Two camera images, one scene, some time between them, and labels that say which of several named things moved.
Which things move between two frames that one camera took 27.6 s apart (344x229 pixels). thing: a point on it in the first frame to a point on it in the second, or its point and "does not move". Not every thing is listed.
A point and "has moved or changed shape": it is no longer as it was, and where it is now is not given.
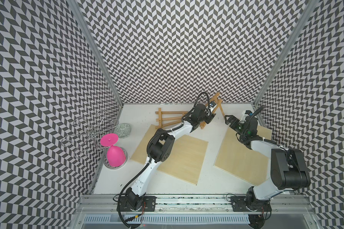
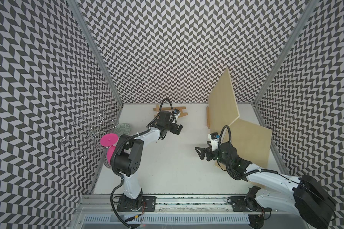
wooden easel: [168, 114] has moved or changed shape
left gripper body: [208, 119] to [173, 128]
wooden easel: [218, 101] has moved or changed shape
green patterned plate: [123, 130] does not move
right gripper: [231, 117] to [208, 150]
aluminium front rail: [107, 204] does not move
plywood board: [187, 160] to [223, 107]
